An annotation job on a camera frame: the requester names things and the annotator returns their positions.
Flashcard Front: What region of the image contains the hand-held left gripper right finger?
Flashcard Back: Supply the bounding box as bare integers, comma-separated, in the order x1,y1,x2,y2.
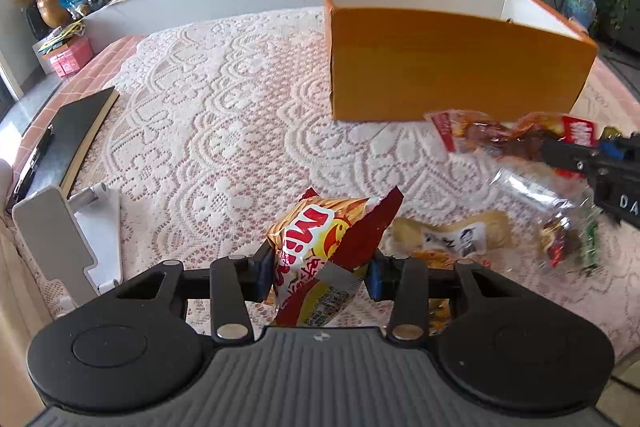
367,254,526,342

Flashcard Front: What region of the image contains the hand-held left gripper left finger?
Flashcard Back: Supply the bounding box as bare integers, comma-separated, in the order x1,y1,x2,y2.
116,247,276,342

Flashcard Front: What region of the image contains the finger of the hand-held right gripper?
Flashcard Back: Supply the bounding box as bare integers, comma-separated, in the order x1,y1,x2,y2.
540,138,601,178
599,127,638,160

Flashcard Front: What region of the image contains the red yellow snack packet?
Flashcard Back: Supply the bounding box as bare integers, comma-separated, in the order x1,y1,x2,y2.
265,186,405,328

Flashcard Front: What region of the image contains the clear bag of red snacks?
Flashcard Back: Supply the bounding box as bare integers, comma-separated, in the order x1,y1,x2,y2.
425,109,603,279

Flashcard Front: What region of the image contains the beige snack packet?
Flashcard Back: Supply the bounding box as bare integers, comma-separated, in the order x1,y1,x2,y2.
390,211,514,337

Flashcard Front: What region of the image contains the orange cardboard box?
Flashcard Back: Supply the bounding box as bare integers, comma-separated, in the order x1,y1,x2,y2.
322,0,599,124

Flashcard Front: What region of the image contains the blue water bottle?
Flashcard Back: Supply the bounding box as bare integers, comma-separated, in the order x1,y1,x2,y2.
564,0,599,32

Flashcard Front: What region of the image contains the white folding stand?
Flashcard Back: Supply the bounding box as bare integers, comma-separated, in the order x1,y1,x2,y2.
12,183,123,309

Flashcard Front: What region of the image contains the black pen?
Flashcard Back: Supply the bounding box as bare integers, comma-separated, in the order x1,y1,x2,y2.
5,126,54,214

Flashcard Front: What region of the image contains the pink storage box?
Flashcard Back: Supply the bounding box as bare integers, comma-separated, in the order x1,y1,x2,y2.
41,37,95,77

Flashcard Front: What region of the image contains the stack of yellow green papers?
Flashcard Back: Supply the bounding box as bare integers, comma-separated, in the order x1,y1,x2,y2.
37,19,87,54

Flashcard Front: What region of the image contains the orange gourd vase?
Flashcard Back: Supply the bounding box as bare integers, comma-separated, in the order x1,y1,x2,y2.
36,0,77,28

